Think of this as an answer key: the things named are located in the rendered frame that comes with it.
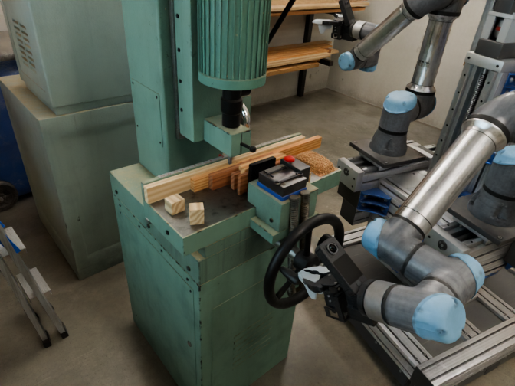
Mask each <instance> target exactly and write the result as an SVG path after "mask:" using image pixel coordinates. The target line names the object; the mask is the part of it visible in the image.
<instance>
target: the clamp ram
mask: <svg viewBox="0 0 515 386"><path fill-rule="evenodd" d="M275 163H276V157H274V156H271V157H268V158H265V159H262V160H259V161H256V162H253V163H251V164H249V169H248V183H249V182H252V181H253V180H256V179H258V177H259V172H262V171H264V170H266V169H269V168H273V167H274V166H275Z"/></svg>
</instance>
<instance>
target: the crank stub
mask: <svg viewBox="0 0 515 386"><path fill-rule="evenodd" d="M279 271H280V272H281V273H282V274H283V275H284V276H285V277H286V279H287V280H288V281H289V282H291V283H292V284H293V285H299V284H300V282H301V281H300V279H299V276H298V275H297V274H296V273H295V272H294V271H292V270H290V269H289V268H287V267H285V266H282V267H280V269H279Z"/></svg>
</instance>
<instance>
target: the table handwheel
mask: <svg viewBox="0 0 515 386"><path fill-rule="evenodd" d="M323 224H330V225H331V226H332V227H333V230H334V237H335V238H336V240H337V241H338V242H339V243H340V245H341V246H342V247H343V242H344V227H343V223H342V221H341V220H340V219H339V218H338V217H337V216H336V215H334V214H329V213H323V214H317V215H314V216H313V217H311V218H308V219H307V220H305V221H304V222H302V223H301V224H299V225H298V226H297V227H296V228H295V229H293V230H292V231H291V232H290V233H289V234H288V236H287V237H286V238H284V239H282V240H279V241H278V242H276V243H274V244H273V245H274V246H275V247H276V248H277V250H276V252H275V253H274V255H273V257H272V259H271V261H270V263H269V265H268V267H267V271H266V273H265V277H264V286H263V289H264V297H265V299H266V300H267V302H268V304H269V305H271V306H272V307H274V308H276V309H287V308H290V307H292V306H295V305H297V304H299V303H301V302H303V301H304V300H305V299H306V298H307V297H309V294H308V292H307V289H306V287H304V288H303V289H301V290H300V291H299V292H297V293H295V294H293V295H292V296H289V297H286V298H281V297H282V296H283V295H284V294H285V293H286V291H287V290H288V289H289V287H290V286H291V285H292V283H291V282H289V281H288V280H287V282H286V283H285V284H284V285H283V286H282V287H281V288H280V289H279V290H278V292H277V293H276V294H275V291H274V286H275V281H276V278H277V274H278V272H279V269H280V267H281V265H282V263H283V262H284V260H285V258H286V257H287V256H288V257H289V258H290V259H292V260H293V266H294V267H295V268H296V270H295V271H294V272H295V273H296V274H297V275H298V273H299V272H300V271H301V270H303V269H304V268H308V267H318V266H319V264H320V263H322V261H321V259H320V258H319V257H318V256H317V255H315V254H314V253H312V252H311V251H310V246H311V237H312V230H313V229H314V228H316V227H318V226H320V225H323ZM304 236H305V244H304V249H302V250H301V249H300V248H298V247H297V246H295V245H296V244H297V242H298V241H299V240H300V239H301V238H302V237H304Z"/></svg>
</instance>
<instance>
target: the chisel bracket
mask: <svg viewBox="0 0 515 386"><path fill-rule="evenodd" d="M221 121H222V114H221V115H217V116H212V117H208V118H204V140H205V141H206V142H208V143H209V144H211V145H212V146H214V147H215V148H216V149H218V150H220V151H222V152H223V153H224V154H226V155H228V156H229V157H231V158H232V157H235V156H237V155H241V154H244V153H246V152H250V150H249V149H247V148H245V147H243V146H240V143H241V142H243V143H245V144H247V145H251V130H250V129H249V128H247V127H245V126H243V125H241V124H240V126H239V127H237V128H227V127H224V126H223V125H222V124H221Z"/></svg>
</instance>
